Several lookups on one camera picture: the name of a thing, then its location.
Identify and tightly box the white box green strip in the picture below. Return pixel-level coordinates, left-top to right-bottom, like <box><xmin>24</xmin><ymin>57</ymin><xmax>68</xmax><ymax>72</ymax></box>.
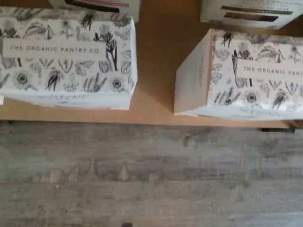
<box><xmin>174</xmin><ymin>28</ymin><xmax>303</xmax><ymax>122</ymax></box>
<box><xmin>200</xmin><ymin>0</ymin><xmax>303</xmax><ymax>30</ymax></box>

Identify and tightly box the white box pink strip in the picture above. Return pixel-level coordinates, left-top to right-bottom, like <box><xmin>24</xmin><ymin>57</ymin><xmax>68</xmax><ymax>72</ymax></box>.
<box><xmin>48</xmin><ymin>0</ymin><xmax>141</xmax><ymax>23</ymax></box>
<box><xmin>0</xmin><ymin>6</ymin><xmax>138</xmax><ymax>111</ymax></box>

